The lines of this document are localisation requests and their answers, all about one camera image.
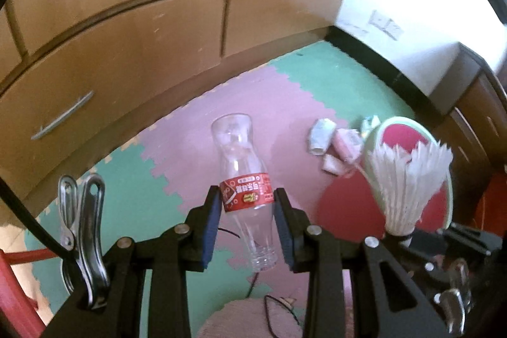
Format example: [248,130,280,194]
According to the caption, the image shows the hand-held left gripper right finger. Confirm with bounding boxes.
[273,188,448,338]

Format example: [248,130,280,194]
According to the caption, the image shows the dark wooden nightstand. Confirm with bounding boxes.
[430,41,507,180]

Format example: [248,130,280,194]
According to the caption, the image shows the thick black braided cable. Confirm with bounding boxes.
[0,175,76,271]

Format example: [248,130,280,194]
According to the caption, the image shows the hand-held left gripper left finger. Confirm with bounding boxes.
[42,185,223,338]

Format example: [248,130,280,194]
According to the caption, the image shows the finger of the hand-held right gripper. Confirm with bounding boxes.
[439,224,492,255]
[410,231,450,263]

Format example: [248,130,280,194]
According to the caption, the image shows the metal spring clip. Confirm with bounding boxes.
[433,258,473,336]
[59,174,111,310]

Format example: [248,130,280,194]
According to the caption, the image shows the thin black cable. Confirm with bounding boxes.
[216,227,302,338]

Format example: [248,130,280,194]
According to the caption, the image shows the pink fuzzy cloth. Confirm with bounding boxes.
[196,296,313,338]

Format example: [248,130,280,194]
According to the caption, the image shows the white feather shuttlecock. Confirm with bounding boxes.
[366,142,454,238]

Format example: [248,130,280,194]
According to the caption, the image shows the red plastic stool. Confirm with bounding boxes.
[0,248,50,338]

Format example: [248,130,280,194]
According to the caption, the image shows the red bin with green rim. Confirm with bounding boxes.
[317,116,454,239]

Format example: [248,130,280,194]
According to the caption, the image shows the wooden wardrobe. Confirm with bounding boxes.
[0,0,351,228]

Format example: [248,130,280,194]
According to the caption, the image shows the metal wardrobe drawer handle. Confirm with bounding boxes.
[31,90,95,141]

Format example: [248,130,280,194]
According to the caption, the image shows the clear plastic bottle red label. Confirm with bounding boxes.
[211,115,279,272]

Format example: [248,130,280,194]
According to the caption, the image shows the green foam floor mat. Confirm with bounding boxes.
[24,142,274,323]
[271,41,432,149]

